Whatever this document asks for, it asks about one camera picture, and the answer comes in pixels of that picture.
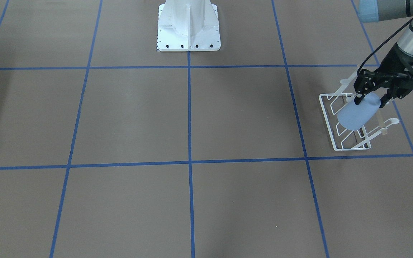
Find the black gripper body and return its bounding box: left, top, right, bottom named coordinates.
left=353, top=44, right=413, bottom=99

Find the light blue plastic cup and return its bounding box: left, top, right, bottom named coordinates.
left=337, top=92, right=381, bottom=131

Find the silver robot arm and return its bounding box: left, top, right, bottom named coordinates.
left=354, top=0, right=413, bottom=108

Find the white wire cup holder rack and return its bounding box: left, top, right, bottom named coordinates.
left=318, top=71, right=400, bottom=151

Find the black camera cable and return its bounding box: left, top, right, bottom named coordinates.
left=356, top=16, right=413, bottom=77

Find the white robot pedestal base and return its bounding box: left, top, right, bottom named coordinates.
left=156, top=0, right=221, bottom=52

